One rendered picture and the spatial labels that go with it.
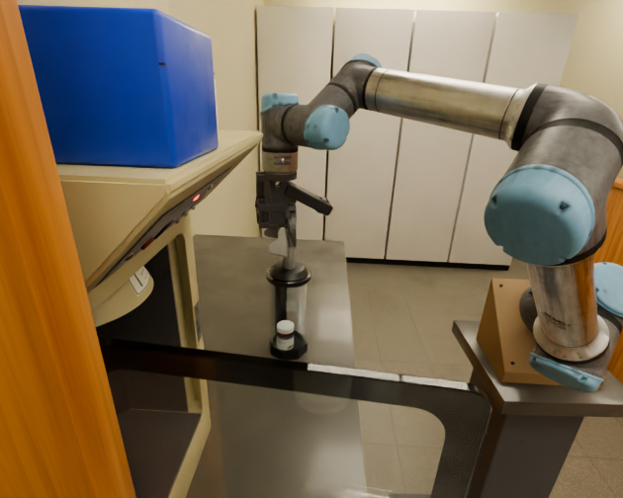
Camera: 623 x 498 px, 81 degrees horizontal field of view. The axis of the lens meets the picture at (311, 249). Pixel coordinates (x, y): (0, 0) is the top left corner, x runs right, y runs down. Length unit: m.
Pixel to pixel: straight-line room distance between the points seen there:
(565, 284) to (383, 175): 2.87
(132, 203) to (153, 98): 0.07
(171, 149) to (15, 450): 0.18
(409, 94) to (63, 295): 0.59
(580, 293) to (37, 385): 0.64
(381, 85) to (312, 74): 2.63
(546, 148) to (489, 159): 3.10
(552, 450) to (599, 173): 0.88
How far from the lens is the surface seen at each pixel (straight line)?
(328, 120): 0.65
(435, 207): 3.59
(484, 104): 0.64
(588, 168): 0.53
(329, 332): 1.06
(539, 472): 1.32
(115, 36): 0.27
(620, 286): 0.92
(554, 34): 3.75
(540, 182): 0.49
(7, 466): 0.27
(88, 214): 0.26
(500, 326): 1.03
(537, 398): 1.03
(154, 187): 0.23
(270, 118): 0.74
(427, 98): 0.67
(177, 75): 0.27
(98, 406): 0.24
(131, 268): 0.44
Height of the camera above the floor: 1.56
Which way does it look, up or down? 23 degrees down
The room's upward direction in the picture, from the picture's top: 2 degrees clockwise
